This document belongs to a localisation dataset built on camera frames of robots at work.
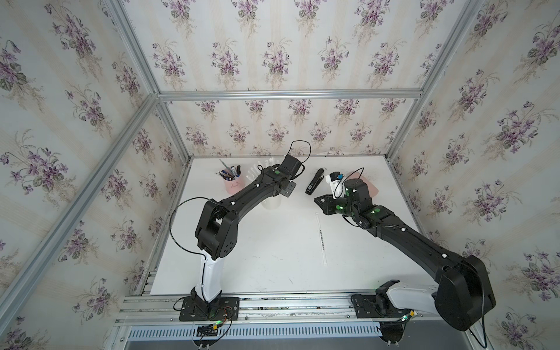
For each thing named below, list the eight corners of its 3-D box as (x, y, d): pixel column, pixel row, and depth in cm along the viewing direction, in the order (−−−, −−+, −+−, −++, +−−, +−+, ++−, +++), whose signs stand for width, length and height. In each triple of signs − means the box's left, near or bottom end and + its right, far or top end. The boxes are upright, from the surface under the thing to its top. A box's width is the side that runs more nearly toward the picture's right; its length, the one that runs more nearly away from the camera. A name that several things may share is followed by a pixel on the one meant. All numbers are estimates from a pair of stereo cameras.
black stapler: (305, 193, 105) (306, 188, 102) (318, 172, 114) (319, 167, 111) (312, 196, 104) (313, 191, 101) (324, 175, 113) (325, 169, 110)
